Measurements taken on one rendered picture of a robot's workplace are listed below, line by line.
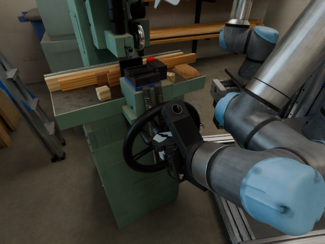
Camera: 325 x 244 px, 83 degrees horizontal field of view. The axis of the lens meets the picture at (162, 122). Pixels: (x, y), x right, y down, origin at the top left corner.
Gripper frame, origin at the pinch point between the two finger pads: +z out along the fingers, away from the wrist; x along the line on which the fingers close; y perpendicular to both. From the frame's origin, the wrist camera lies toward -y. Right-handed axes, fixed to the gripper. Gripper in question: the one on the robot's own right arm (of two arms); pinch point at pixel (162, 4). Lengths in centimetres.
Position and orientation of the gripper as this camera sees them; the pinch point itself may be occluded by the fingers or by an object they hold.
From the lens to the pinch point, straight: 70.2
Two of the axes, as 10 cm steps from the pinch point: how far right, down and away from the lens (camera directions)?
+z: -5.3, 5.1, 6.7
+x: 3.7, -5.8, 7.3
